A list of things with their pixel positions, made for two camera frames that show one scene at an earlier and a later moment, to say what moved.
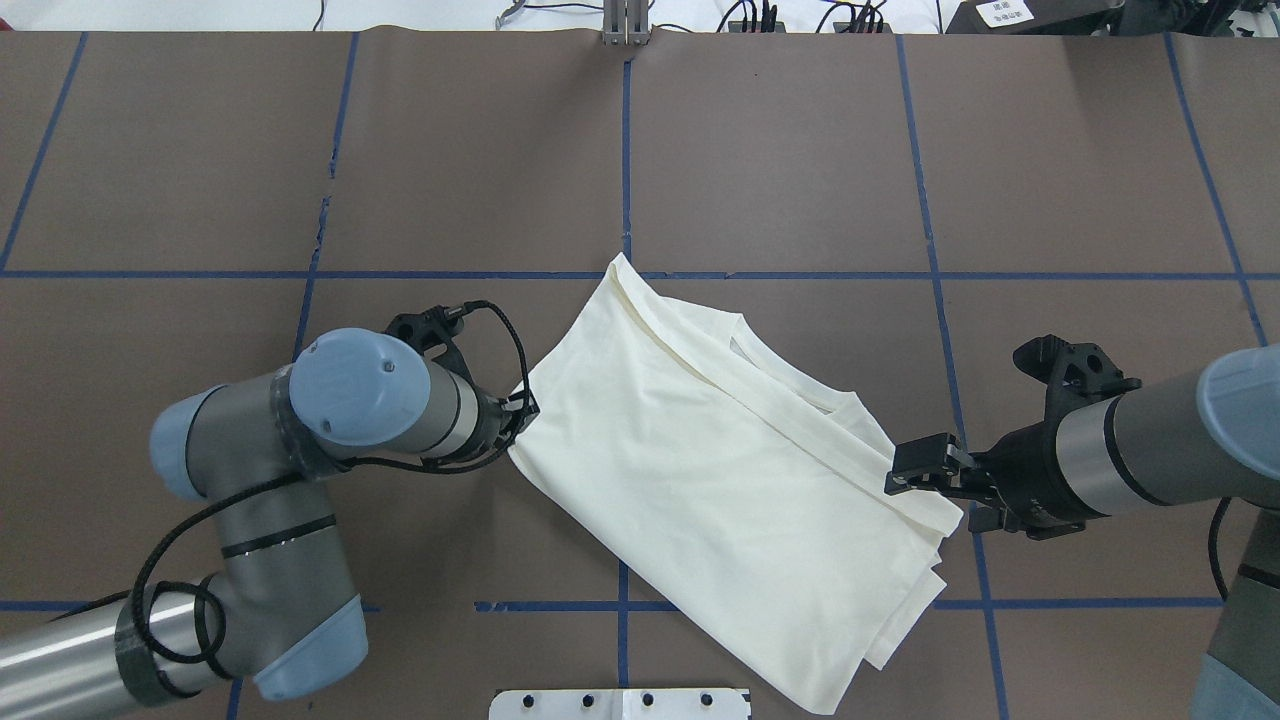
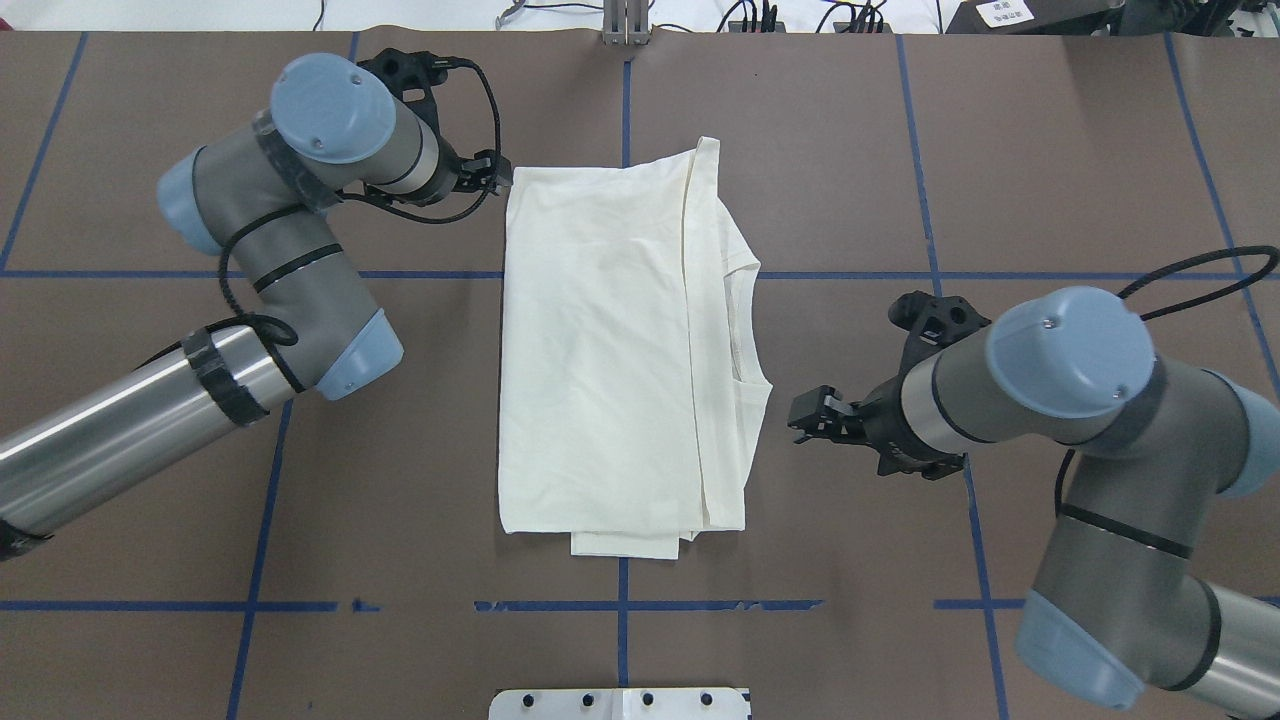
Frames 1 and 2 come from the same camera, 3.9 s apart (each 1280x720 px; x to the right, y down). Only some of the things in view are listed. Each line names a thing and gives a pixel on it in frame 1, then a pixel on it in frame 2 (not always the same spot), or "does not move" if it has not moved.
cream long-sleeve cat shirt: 747,493 → 631,397
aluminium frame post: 625,22 does not move
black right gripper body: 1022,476 → 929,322
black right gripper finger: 930,462 → 825,412
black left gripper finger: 523,407 → 485,172
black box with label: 1070,18 does not move
